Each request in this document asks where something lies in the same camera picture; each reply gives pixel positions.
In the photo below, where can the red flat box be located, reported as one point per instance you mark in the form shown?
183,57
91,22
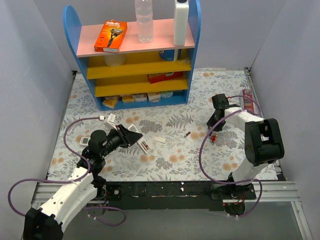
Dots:
160,77

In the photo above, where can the teal white small box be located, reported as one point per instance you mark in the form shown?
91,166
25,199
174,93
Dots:
166,94

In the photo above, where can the yellow white small box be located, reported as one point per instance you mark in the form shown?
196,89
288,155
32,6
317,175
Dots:
128,99

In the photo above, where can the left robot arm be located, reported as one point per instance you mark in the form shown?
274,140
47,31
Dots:
50,220

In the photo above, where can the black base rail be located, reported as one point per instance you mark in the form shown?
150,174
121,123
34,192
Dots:
175,195

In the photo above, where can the small white timer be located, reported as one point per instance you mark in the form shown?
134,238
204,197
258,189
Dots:
84,141

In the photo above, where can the clear plastic bottle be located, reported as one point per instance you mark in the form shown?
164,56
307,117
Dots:
144,20

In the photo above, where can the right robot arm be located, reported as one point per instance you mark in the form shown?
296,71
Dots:
263,144

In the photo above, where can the orange razor box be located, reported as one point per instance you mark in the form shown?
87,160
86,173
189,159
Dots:
111,36

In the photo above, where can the white roll on shelf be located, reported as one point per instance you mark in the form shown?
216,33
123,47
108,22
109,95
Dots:
114,60

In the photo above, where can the white battery cover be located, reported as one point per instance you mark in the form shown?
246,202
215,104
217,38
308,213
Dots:
159,139

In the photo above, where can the red toothpaste box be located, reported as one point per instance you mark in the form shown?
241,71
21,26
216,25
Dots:
246,101

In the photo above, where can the blue white tin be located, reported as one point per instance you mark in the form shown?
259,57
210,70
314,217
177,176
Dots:
169,55

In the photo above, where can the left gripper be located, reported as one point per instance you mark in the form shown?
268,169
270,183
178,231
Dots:
124,136

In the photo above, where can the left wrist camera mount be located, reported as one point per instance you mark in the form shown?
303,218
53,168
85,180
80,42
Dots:
108,121

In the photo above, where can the white remote control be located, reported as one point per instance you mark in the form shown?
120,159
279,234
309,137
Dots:
142,143

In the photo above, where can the blue shelf unit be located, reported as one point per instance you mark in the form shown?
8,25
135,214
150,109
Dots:
141,59

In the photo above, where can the red battery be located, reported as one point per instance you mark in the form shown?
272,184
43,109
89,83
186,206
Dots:
213,138

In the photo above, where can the floral table mat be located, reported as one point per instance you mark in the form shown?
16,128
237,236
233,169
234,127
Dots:
180,158

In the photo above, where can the white plastic bottle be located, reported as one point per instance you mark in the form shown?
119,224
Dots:
181,12

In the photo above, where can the yellow box bottom shelf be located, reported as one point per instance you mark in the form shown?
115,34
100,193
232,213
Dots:
111,101

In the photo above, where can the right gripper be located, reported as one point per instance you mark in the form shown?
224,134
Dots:
214,121

